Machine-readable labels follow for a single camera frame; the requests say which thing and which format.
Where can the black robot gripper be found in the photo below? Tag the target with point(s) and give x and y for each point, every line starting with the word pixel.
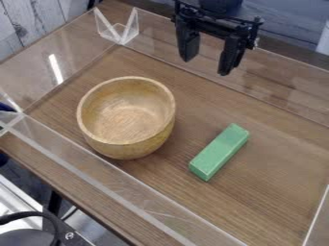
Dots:
pixel 214 18

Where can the blue object at left edge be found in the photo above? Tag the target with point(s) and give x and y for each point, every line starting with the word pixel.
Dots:
pixel 4 107

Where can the brown wooden bowl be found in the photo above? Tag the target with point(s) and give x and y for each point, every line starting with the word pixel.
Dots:
pixel 126 117

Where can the clear acrylic tray wall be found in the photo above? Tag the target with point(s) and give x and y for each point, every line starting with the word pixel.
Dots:
pixel 267 198

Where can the green rectangular block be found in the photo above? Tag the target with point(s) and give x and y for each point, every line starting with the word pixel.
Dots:
pixel 218 152

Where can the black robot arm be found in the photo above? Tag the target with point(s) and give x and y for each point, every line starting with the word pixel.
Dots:
pixel 213 18

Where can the black metal table leg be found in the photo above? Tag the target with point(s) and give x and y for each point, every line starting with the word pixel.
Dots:
pixel 55 203

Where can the clear acrylic corner bracket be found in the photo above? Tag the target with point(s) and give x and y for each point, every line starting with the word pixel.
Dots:
pixel 118 33

